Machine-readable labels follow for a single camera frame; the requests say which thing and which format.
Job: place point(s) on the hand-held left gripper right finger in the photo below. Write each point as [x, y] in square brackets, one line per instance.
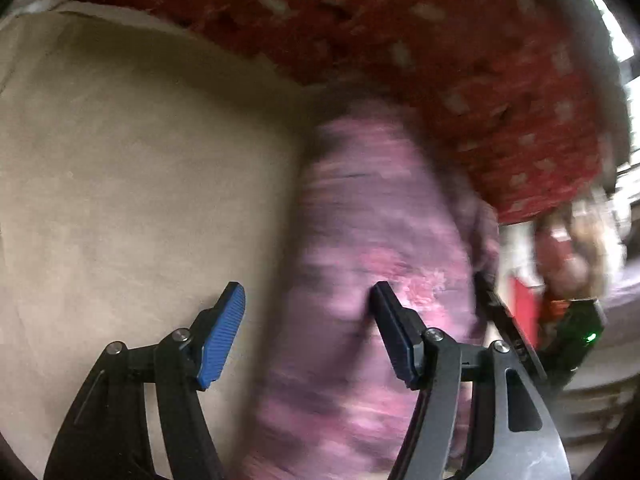
[400, 345]

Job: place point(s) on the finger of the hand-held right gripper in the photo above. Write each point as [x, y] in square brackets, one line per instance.
[510, 325]

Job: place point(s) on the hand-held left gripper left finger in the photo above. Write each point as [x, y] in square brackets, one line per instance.
[222, 340]

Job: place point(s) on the purple floral garment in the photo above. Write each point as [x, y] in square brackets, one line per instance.
[360, 220]

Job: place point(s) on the red cushion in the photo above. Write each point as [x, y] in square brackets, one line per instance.
[524, 310]

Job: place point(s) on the clear plastic bag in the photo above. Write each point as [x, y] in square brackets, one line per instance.
[575, 255]

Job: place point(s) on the beige fleece blanket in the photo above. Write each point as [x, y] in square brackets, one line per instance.
[140, 160]

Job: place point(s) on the red patterned pillow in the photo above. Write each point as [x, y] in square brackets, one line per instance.
[400, 50]

